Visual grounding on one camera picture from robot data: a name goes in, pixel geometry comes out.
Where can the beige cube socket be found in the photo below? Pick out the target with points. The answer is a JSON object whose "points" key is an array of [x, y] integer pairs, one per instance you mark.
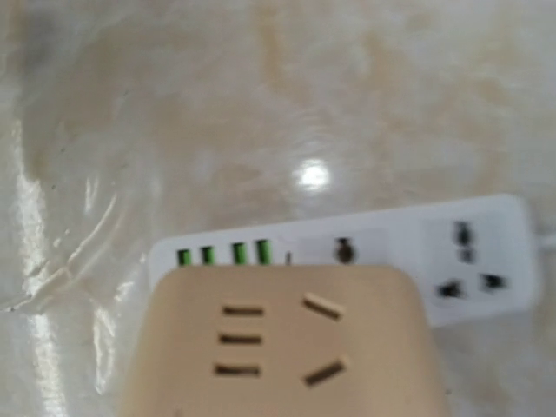
{"points": [[285, 341]]}

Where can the white power strip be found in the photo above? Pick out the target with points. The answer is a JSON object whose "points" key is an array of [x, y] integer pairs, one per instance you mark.
{"points": [[471, 259]]}

